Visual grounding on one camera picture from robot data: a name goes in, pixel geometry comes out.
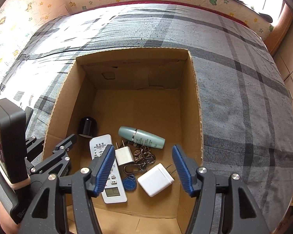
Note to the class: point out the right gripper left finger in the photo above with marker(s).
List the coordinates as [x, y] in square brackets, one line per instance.
[100, 169]

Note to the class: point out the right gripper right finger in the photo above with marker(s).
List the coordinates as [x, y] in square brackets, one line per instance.
[186, 168]

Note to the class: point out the white remote control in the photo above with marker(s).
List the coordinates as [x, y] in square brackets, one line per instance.
[114, 191]

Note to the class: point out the small white charger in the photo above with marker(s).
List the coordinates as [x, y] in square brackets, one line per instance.
[123, 154]

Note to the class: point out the white power adapter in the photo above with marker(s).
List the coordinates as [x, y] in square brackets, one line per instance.
[155, 180]

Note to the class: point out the blue key fob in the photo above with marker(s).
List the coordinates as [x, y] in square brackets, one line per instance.
[129, 183]

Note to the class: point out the metal keychain with charms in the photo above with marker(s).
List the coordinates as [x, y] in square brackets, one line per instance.
[142, 158]

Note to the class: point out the black glossy jar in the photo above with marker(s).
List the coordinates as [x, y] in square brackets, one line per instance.
[87, 127]

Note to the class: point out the teal lotion bottle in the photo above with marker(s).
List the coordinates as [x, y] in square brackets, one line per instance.
[141, 137]

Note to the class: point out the brown cardboard box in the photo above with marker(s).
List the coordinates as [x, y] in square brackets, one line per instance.
[152, 89]

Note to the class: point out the person's left hand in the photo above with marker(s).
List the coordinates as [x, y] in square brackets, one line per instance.
[6, 222]

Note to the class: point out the grey plaid bed sheet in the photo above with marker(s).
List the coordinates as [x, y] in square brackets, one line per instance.
[247, 111]

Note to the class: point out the beige wardrobe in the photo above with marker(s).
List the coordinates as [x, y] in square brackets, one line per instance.
[290, 73]

